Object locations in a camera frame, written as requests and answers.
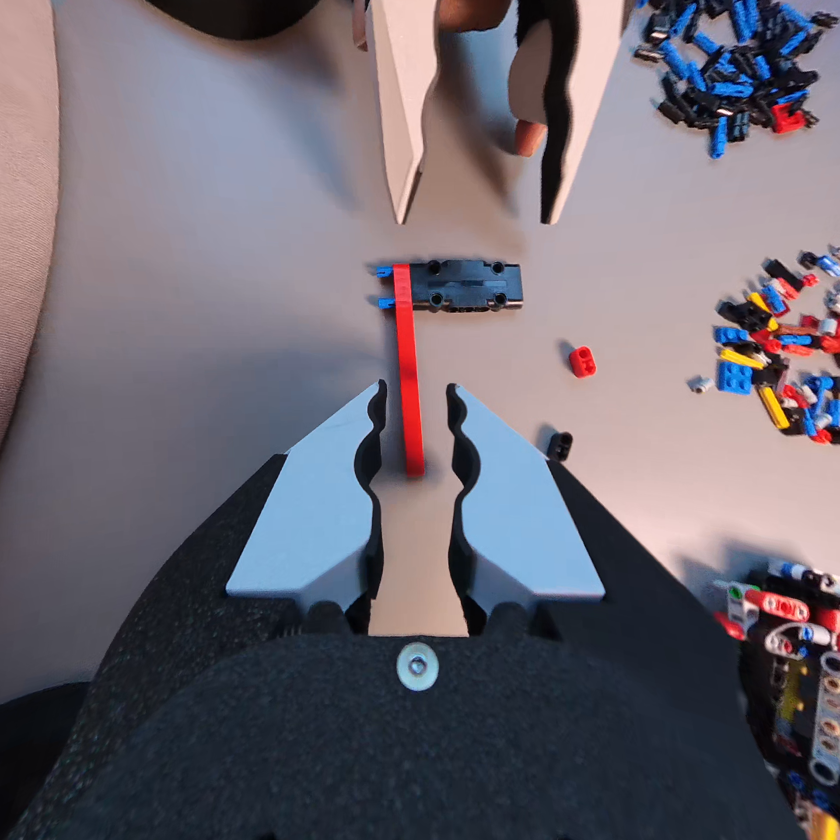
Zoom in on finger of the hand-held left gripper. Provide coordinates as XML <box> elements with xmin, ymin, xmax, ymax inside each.
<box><xmin>517</xmin><ymin>0</ymin><xmax>626</xmax><ymax>226</ymax></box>
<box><xmin>366</xmin><ymin>0</ymin><xmax>442</xmax><ymax>226</ymax></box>

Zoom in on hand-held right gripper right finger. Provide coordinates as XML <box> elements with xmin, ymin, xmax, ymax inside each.
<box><xmin>445</xmin><ymin>382</ymin><xmax>606</xmax><ymax>621</ymax></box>

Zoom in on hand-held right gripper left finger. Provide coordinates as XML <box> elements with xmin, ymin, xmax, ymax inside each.
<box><xmin>224</xmin><ymin>379</ymin><xmax>389</xmax><ymax>618</ymax></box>

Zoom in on long red lego beam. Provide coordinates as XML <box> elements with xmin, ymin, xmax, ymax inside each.
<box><xmin>392</xmin><ymin>262</ymin><xmax>426</xmax><ymax>478</ymax></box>

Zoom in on black lego frame block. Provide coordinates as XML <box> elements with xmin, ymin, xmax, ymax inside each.
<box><xmin>425</xmin><ymin>258</ymin><xmax>525</xmax><ymax>312</ymax></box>

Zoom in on partly built lego car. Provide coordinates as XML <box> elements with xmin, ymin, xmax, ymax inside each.
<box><xmin>712</xmin><ymin>558</ymin><xmax>840</xmax><ymax>840</ymax></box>

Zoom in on person's left hand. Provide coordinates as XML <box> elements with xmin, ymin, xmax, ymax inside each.
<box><xmin>438</xmin><ymin>0</ymin><xmax>547</xmax><ymax>158</ymax></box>

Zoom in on pile of black blue pegs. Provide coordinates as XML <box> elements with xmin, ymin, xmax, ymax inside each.
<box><xmin>633</xmin><ymin>0</ymin><xmax>840</xmax><ymax>160</ymax></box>

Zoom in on pile of mixed coloured bricks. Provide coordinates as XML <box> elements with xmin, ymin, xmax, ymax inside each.
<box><xmin>712</xmin><ymin>246</ymin><xmax>840</xmax><ymax>447</ymax></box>

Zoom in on person's black trousers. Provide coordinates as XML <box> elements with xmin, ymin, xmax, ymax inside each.
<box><xmin>0</xmin><ymin>681</ymin><xmax>91</xmax><ymax>840</ymax></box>

